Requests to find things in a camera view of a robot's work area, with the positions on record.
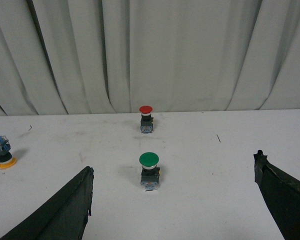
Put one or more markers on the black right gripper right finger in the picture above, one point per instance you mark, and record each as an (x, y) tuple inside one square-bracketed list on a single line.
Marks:
[(281, 194)]

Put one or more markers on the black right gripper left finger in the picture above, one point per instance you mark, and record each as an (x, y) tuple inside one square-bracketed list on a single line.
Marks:
[(62, 217)]

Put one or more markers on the yellow mushroom push button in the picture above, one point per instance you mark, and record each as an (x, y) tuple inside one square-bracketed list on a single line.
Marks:
[(6, 158)]

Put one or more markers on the green mushroom push button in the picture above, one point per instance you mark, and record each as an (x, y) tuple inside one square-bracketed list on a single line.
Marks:
[(150, 173)]

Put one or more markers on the red mushroom push button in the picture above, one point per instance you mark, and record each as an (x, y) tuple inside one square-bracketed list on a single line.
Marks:
[(146, 122)]

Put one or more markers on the white pleated curtain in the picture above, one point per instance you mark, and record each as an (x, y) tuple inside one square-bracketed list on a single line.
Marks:
[(113, 56)]

